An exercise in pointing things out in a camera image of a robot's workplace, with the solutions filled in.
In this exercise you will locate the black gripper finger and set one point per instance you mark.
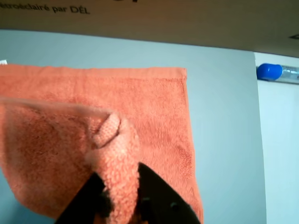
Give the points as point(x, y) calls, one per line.
point(161, 205)
point(84, 205)

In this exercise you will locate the orange terry towel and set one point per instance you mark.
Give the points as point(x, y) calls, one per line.
point(151, 112)

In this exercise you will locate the grey table mat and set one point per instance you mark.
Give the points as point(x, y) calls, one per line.
point(224, 128)

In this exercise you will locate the white towel label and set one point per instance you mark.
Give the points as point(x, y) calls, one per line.
point(3, 62)

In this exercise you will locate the brown cardboard monitor box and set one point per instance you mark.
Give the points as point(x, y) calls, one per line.
point(163, 21)

